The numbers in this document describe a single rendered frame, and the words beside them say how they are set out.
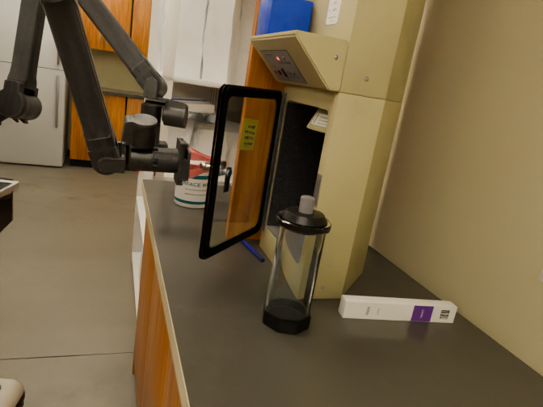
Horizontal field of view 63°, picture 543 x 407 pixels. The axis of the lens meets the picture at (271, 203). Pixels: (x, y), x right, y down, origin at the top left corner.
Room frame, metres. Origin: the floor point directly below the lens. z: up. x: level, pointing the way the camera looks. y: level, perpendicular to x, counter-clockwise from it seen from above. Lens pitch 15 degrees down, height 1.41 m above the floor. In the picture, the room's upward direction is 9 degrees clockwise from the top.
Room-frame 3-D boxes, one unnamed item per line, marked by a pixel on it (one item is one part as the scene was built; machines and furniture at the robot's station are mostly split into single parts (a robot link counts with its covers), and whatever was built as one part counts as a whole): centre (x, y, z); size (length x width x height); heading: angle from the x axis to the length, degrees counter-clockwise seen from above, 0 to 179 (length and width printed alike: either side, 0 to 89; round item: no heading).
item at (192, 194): (1.54, 0.29, 1.02); 0.13 x 0.13 x 0.15
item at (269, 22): (1.14, 0.04, 1.56); 0.10 x 0.10 x 0.09; 21
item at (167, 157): (1.00, 0.25, 1.20); 0.07 x 0.07 x 0.10; 21
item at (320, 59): (1.06, 0.01, 1.46); 0.32 x 0.11 x 0.10; 21
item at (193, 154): (1.03, 0.19, 1.19); 0.09 x 0.07 x 0.07; 111
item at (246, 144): (1.07, 0.08, 1.19); 0.30 x 0.01 x 0.40; 157
